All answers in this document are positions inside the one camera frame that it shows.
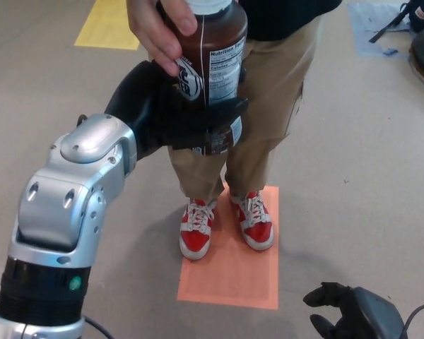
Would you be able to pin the person's right hand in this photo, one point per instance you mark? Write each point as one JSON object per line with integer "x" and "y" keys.
{"x": 152, "y": 28}

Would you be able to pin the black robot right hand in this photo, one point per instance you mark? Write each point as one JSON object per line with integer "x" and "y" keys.
{"x": 371, "y": 318}

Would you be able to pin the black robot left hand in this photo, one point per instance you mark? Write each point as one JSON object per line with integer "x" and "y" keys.
{"x": 138, "y": 102}

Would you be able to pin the brown protein shake bottle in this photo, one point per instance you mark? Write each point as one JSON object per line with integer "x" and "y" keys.
{"x": 222, "y": 35}

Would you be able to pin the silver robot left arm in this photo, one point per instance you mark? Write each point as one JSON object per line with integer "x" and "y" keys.
{"x": 63, "y": 205}

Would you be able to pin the yellow floor mat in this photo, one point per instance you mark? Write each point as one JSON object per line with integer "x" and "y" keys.
{"x": 109, "y": 26}

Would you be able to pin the khaki cargo trousers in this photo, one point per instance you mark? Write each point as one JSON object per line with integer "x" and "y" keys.
{"x": 275, "y": 88}

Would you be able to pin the red white left sneaker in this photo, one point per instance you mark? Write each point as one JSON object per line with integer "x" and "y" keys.
{"x": 256, "y": 233}

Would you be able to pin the red white sneaker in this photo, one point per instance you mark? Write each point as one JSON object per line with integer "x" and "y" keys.
{"x": 196, "y": 240}
{"x": 256, "y": 233}

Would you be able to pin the black shirt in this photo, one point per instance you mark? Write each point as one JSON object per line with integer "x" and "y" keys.
{"x": 297, "y": 17}

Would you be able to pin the orange floor mat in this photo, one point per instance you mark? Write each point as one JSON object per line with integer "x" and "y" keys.
{"x": 229, "y": 282}

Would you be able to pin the red white right sneaker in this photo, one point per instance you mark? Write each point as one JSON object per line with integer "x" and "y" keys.
{"x": 196, "y": 240}

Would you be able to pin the light blue floor sheet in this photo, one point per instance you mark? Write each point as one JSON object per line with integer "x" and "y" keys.
{"x": 364, "y": 28}

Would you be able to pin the blue tape scrap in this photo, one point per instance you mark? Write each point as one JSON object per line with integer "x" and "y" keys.
{"x": 389, "y": 53}

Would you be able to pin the dark blue backpack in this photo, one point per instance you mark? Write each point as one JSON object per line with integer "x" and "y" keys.
{"x": 420, "y": 17}

